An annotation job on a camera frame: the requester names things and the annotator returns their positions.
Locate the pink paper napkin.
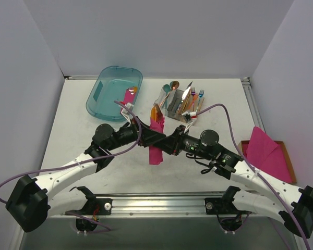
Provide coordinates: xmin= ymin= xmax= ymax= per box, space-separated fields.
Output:
xmin=149 ymin=116 xmax=165 ymax=165

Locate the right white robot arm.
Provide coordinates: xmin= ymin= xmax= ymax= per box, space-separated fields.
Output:
xmin=154 ymin=126 xmax=313 ymax=238

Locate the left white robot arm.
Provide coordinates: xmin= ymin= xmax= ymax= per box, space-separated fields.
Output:
xmin=5 ymin=121 xmax=166 ymax=232

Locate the brown napkin tray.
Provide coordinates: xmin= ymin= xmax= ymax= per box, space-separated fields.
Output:
xmin=236 ymin=140 xmax=298 ymax=186

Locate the rolled pink napkin bundle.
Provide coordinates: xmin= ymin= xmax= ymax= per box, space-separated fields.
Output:
xmin=120 ymin=86 xmax=138 ymax=105

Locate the pink napkin stack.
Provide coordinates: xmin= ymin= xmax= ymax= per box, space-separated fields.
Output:
xmin=244 ymin=126 xmax=293 ymax=184

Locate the clear acrylic utensil organizer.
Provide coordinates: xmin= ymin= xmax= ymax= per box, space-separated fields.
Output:
xmin=155 ymin=84 xmax=204 ymax=123

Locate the teal spoon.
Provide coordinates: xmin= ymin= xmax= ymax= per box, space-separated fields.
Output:
xmin=160 ymin=84 xmax=171 ymax=107

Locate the teal plastic bin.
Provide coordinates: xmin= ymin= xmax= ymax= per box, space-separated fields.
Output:
xmin=86 ymin=66 xmax=143 ymax=122

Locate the silver knife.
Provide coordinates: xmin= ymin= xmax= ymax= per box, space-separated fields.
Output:
xmin=177 ymin=81 xmax=192 ymax=114

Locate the orange fork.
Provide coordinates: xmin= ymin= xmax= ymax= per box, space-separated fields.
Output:
xmin=190 ymin=94 xmax=199 ymax=111

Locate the copper spoon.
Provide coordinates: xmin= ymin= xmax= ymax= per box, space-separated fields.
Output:
xmin=155 ymin=81 xmax=179 ymax=108

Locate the purple fork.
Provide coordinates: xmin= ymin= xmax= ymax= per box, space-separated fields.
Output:
xmin=191 ymin=87 xmax=196 ymax=96

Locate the blue iridescent fork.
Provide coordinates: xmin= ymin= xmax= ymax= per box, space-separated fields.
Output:
xmin=196 ymin=90 xmax=204 ymax=111

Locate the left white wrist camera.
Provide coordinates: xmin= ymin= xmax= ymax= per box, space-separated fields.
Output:
xmin=120 ymin=102 xmax=134 ymax=123

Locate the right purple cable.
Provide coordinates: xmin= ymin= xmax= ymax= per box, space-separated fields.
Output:
xmin=197 ymin=103 xmax=312 ymax=250

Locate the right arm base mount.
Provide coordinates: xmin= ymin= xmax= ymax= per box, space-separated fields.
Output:
xmin=204 ymin=197 xmax=249 ymax=215

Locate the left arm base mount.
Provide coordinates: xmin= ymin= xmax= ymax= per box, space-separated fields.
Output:
xmin=65 ymin=197 xmax=113 ymax=216

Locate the aluminium frame rail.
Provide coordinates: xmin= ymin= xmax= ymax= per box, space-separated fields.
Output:
xmin=18 ymin=192 xmax=299 ymax=219

